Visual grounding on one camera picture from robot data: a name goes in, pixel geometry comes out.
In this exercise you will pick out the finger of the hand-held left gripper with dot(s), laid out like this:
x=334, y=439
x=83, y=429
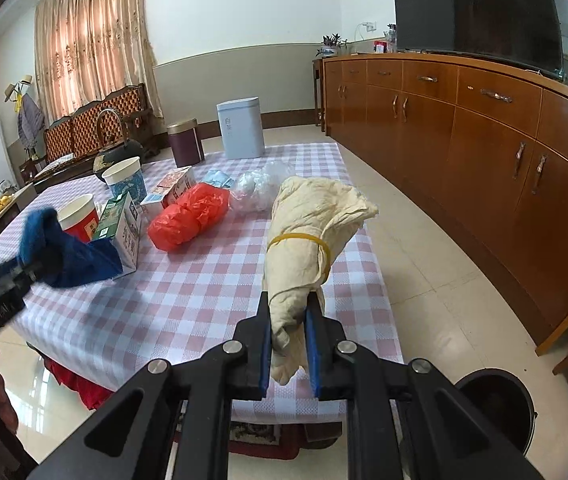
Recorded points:
x=44, y=267

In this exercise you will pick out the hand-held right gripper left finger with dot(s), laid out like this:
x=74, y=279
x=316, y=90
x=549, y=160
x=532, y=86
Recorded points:
x=264, y=347

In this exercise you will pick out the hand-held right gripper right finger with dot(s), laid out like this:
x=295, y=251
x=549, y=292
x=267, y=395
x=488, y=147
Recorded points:
x=313, y=347

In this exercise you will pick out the blue cloth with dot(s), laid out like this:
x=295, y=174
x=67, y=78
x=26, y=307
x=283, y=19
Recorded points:
x=76, y=260

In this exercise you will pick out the yellow rubber band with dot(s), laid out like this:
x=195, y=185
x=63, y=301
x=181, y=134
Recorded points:
x=296, y=236

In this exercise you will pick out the cream cloth bundle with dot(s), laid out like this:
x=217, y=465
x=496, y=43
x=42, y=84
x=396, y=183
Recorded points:
x=309, y=215

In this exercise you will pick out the red and white milk carton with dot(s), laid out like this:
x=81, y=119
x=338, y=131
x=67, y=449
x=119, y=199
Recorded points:
x=176, y=187

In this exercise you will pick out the clear plastic bag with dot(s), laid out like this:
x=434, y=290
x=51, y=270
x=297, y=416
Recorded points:
x=259, y=185

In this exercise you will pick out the black trash bin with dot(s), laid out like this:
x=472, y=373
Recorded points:
x=498, y=405

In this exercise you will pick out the red paper cup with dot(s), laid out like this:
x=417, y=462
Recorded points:
x=81, y=222

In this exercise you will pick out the green drink carton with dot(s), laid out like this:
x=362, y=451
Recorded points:
x=124, y=230

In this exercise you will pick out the pink checked tablecloth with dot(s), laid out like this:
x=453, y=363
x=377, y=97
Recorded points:
x=189, y=300

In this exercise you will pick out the blue patterned paper cup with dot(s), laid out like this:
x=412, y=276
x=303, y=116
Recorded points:
x=129, y=182

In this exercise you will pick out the red cloth under table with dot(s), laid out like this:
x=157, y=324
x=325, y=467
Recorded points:
x=84, y=385

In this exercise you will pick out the small white blue carton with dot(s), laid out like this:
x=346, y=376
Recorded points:
x=151, y=203

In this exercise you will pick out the black iron teapot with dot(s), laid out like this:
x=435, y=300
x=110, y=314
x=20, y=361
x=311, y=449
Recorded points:
x=121, y=147

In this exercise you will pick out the red plastic bag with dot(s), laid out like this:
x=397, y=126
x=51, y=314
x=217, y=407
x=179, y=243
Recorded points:
x=184, y=220

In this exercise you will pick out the carved wooden bench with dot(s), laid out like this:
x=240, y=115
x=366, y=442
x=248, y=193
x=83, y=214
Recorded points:
x=89, y=125

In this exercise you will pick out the coat rack with hats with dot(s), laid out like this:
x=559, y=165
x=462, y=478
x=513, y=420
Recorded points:
x=26, y=115

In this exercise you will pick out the light blue packet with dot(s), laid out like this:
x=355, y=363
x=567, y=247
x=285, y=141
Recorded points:
x=216, y=178

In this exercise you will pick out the maroon round canister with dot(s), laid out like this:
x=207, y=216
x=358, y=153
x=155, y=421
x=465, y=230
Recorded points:
x=184, y=145

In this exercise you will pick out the light blue tin box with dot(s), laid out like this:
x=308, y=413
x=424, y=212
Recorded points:
x=240, y=130

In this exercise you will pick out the beige patterned curtain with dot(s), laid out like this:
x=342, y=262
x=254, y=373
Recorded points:
x=89, y=35

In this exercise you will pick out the brown wooden sideboard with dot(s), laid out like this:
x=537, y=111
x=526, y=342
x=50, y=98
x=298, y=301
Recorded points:
x=488, y=160

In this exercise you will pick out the potted plant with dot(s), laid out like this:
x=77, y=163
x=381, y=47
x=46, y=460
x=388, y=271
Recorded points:
x=331, y=42

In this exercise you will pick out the small red box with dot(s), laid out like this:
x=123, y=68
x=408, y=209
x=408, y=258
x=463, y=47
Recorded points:
x=380, y=47

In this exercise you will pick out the black flat television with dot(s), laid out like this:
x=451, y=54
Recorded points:
x=473, y=5

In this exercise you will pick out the white wall socket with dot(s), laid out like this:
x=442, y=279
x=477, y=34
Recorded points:
x=369, y=26

